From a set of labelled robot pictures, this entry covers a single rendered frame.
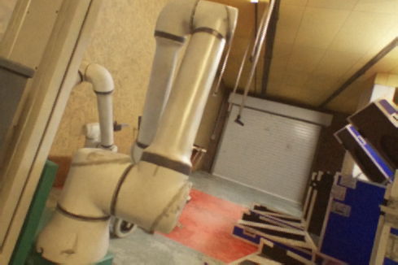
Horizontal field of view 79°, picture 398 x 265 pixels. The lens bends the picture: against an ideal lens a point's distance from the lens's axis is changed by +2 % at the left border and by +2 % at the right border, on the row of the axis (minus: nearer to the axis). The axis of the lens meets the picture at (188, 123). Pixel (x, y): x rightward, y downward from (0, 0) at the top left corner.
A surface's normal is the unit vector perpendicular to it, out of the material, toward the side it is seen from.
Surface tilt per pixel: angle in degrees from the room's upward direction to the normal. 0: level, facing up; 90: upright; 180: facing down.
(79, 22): 90
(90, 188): 92
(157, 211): 89
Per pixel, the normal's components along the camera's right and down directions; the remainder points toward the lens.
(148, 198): -0.03, -0.27
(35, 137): 0.84, 0.22
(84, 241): 0.56, -0.28
